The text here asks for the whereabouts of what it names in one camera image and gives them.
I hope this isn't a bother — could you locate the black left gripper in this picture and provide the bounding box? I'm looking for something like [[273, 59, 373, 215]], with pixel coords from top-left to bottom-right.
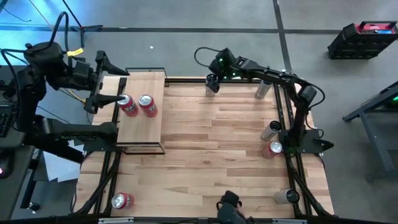
[[73, 50, 130, 114]]

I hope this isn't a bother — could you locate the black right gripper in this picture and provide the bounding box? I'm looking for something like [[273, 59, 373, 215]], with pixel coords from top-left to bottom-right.
[[206, 47, 242, 94]]

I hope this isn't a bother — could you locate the white slim beverage can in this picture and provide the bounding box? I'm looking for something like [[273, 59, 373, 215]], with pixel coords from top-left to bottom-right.
[[254, 80, 274, 100], [260, 120, 282, 142], [273, 189, 301, 205], [204, 81, 218, 98]]

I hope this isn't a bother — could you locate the red beverage can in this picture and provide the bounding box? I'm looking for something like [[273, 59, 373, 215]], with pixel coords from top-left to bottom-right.
[[111, 192, 135, 210], [261, 140, 284, 160], [138, 94, 159, 118], [117, 94, 140, 118]]

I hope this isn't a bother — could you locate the black tripod stand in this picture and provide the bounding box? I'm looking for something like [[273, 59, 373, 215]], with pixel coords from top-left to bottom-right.
[[60, 0, 103, 49]]

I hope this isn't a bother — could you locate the white paper sheet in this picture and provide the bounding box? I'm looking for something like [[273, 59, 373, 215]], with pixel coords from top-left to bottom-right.
[[42, 139, 82, 183]]

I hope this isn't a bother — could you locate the black keyboard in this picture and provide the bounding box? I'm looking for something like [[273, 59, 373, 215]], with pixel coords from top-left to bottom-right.
[[0, 104, 14, 138]]

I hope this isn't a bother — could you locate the black computer mouse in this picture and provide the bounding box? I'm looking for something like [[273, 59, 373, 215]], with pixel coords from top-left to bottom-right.
[[0, 151, 14, 180]]

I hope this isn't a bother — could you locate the black desk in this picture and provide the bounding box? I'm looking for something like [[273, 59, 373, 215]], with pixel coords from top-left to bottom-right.
[[0, 64, 85, 220]]

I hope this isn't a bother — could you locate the red and black tool case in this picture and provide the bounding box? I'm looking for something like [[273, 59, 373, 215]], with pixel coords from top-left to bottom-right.
[[327, 20, 398, 60]]

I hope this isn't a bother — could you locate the black metal stand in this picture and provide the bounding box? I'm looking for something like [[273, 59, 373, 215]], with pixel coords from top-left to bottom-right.
[[341, 80, 398, 181]]

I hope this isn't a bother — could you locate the yellow power cable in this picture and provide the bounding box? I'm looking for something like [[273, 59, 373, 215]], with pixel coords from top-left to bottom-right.
[[67, 88, 88, 105]]

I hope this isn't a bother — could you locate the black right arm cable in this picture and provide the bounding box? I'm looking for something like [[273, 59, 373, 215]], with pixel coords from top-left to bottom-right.
[[194, 46, 224, 68]]

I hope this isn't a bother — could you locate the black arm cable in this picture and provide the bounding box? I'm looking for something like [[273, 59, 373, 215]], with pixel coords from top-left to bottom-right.
[[194, 46, 224, 68], [49, 11, 70, 52]]

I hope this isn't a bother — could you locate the wooden shelf black metal frame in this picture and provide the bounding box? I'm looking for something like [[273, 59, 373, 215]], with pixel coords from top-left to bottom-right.
[[116, 67, 167, 156]]

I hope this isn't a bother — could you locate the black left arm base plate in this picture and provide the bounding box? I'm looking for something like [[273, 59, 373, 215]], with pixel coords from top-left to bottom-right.
[[83, 136, 121, 153]]

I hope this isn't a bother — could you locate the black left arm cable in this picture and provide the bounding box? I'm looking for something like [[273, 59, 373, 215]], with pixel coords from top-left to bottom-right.
[[49, 11, 70, 52]]

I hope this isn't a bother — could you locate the thin black floor cable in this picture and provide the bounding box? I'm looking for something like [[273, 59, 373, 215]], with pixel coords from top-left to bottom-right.
[[0, 4, 32, 23]]

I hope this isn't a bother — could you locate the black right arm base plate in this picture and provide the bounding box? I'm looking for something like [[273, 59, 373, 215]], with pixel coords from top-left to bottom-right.
[[278, 129, 335, 156]]

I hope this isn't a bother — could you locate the silver metal bracket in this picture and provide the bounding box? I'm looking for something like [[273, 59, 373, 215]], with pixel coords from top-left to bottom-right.
[[272, 218, 308, 224], [98, 217, 134, 224]]

